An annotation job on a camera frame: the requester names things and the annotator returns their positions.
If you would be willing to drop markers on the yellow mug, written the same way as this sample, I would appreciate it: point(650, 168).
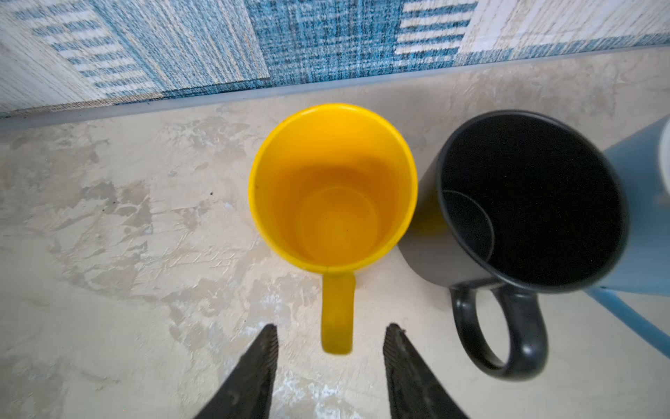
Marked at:
point(333, 189)

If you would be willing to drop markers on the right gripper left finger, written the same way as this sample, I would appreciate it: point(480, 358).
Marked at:
point(247, 392)

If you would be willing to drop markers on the black mug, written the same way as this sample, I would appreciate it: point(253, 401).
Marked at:
point(515, 204)

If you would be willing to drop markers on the light blue mug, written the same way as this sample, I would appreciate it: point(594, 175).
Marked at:
point(641, 162)

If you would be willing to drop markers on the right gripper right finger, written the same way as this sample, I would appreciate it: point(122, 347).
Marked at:
point(413, 389)

